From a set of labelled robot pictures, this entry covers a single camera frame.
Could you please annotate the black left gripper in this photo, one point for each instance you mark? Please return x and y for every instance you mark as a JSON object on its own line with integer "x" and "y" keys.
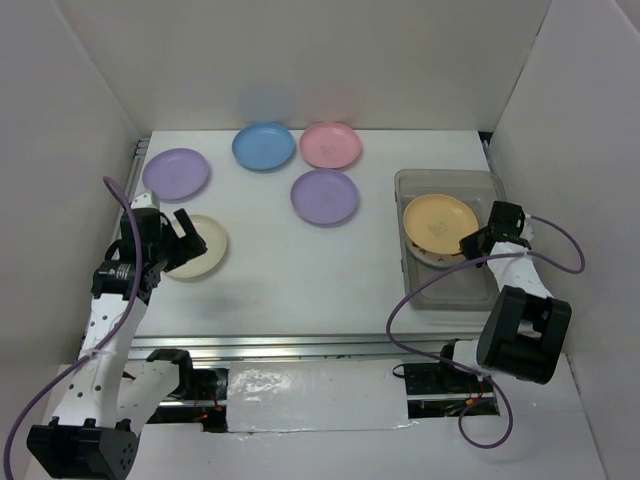
{"x": 185, "y": 243}

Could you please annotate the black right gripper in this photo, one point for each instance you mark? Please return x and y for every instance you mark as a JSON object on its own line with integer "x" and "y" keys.
{"x": 467, "y": 245}

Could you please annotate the cream plastic plate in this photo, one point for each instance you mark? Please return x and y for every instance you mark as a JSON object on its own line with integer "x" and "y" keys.
{"x": 216, "y": 240}

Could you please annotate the white watermelon pattern plate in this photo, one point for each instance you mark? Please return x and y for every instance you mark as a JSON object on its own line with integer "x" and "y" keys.
{"x": 433, "y": 260}

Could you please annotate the orange plastic plate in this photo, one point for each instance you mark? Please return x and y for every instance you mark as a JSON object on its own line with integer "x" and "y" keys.
{"x": 436, "y": 223}

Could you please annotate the purple plate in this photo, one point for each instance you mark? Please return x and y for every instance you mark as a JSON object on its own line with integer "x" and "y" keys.
{"x": 176, "y": 174}
{"x": 324, "y": 197}

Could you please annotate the blue plastic plate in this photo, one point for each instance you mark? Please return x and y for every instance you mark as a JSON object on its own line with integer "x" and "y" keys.
{"x": 263, "y": 146}

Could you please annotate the pink plastic plate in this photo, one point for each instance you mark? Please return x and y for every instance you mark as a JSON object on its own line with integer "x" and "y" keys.
{"x": 330, "y": 145}

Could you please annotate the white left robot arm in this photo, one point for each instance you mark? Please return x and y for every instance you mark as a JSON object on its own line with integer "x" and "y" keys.
{"x": 94, "y": 432}

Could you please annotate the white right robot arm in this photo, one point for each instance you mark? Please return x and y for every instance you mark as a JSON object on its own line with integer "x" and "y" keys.
{"x": 526, "y": 328}

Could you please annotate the clear plastic bin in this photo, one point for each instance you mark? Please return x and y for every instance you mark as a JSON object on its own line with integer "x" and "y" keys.
{"x": 472, "y": 289}

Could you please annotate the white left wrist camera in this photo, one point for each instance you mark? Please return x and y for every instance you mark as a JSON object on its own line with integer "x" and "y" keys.
{"x": 145, "y": 200}

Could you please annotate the aluminium rail frame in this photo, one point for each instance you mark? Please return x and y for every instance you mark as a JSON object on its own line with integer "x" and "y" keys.
{"x": 210, "y": 350}

